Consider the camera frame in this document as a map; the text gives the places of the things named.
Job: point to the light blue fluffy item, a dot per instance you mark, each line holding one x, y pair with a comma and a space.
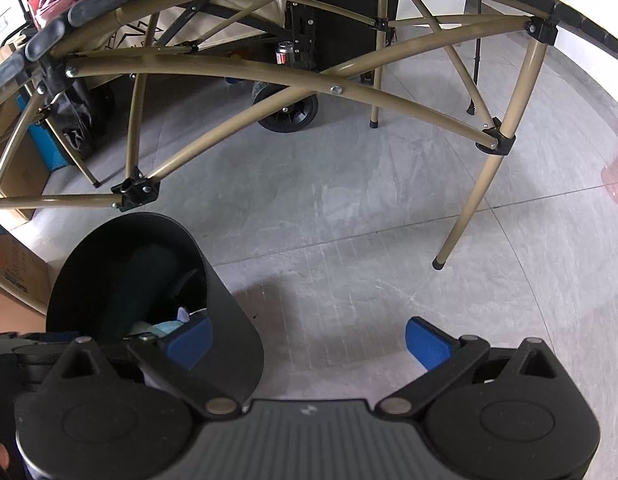
156, 328

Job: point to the tan folding table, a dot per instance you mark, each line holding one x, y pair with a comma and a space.
299, 77

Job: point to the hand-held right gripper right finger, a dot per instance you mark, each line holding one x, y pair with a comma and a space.
429, 345

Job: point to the black folding wagon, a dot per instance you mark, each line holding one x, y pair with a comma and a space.
339, 20

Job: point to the black hanging bag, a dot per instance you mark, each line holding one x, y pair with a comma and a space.
74, 115

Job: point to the red drink can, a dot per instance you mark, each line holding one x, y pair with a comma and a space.
284, 55

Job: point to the blue storage box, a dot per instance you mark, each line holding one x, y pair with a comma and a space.
44, 145

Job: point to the black trash bin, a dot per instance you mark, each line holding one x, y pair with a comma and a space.
229, 320

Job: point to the printed cardboard box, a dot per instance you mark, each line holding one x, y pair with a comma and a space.
19, 270

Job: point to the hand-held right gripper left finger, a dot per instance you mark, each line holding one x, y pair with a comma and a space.
189, 342

